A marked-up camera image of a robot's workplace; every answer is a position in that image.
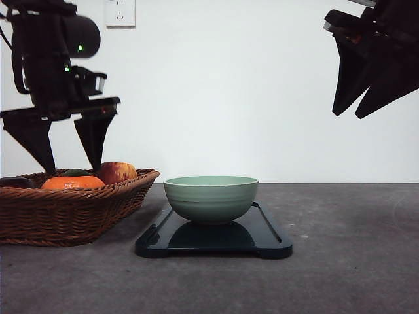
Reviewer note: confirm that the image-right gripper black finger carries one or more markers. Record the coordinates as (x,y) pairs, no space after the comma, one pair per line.
(353,76)
(398,76)

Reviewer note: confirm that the black image-right gripper body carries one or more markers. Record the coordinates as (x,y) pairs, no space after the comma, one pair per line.
(388,25)

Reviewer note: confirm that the black image-left gripper body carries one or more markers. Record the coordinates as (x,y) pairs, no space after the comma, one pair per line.
(49,82)

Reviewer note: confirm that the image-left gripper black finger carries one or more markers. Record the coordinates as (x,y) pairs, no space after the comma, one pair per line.
(94,129)
(31,128)

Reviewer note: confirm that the green ceramic bowl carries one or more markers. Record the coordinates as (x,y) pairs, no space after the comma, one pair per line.
(210,199)

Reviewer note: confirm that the black image-left robot arm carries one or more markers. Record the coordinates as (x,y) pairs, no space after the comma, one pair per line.
(46,35)

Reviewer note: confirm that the brown wicker basket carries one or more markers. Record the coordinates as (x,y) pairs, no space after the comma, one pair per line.
(61,217)

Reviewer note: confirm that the red yellow apple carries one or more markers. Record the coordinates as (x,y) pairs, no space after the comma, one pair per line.
(111,172)

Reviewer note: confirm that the dark green fruit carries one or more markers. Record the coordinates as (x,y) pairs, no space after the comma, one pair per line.
(75,172)

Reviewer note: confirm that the dark purple fruit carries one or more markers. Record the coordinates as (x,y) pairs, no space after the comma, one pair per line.
(17,182)

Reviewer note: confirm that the orange tangerine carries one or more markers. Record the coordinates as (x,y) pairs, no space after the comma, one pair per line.
(72,182)

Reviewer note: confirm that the dark blue rectangular tray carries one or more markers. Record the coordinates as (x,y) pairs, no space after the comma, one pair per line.
(254,233)

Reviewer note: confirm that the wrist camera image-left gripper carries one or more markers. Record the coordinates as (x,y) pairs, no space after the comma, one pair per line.
(87,82)

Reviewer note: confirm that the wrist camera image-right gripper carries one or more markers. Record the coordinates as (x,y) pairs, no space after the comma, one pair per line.
(339,22)

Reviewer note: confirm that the white wall socket left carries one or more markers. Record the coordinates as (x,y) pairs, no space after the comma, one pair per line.
(120,15)

